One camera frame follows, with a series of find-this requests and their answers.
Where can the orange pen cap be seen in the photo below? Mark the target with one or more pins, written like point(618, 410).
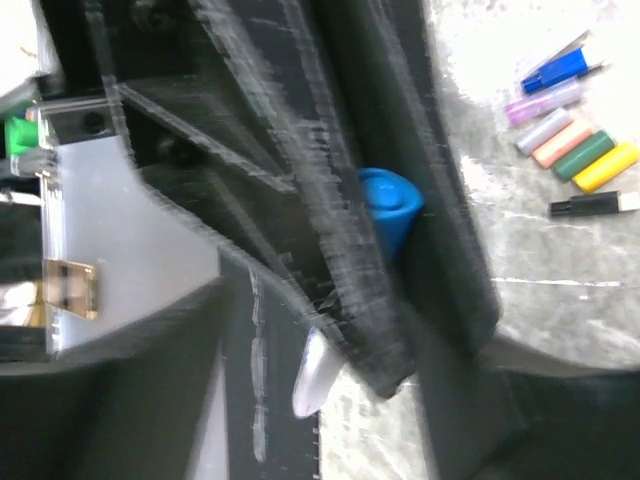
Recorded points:
point(563, 142)

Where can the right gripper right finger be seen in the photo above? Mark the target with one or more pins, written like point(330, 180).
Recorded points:
point(515, 413)

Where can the black pen cap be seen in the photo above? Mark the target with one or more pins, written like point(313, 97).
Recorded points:
point(605, 203)

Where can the yellow pen cap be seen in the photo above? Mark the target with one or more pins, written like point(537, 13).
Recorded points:
point(607, 167)

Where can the light blue pen cap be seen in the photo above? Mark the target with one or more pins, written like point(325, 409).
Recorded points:
point(394, 203)

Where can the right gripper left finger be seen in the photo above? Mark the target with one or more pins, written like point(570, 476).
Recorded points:
point(125, 406)

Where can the grey pen cap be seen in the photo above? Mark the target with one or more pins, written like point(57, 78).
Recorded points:
point(544, 130)

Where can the purple pen cap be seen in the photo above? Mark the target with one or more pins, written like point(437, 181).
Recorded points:
point(543, 102)

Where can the dark blue pen cap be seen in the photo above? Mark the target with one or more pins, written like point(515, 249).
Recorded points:
point(570, 65)

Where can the black base frame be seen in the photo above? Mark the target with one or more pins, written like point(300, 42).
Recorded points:
point(263, 350)

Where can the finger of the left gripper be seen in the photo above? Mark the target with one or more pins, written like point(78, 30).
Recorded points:
point(228, 111)
point(381, 57)

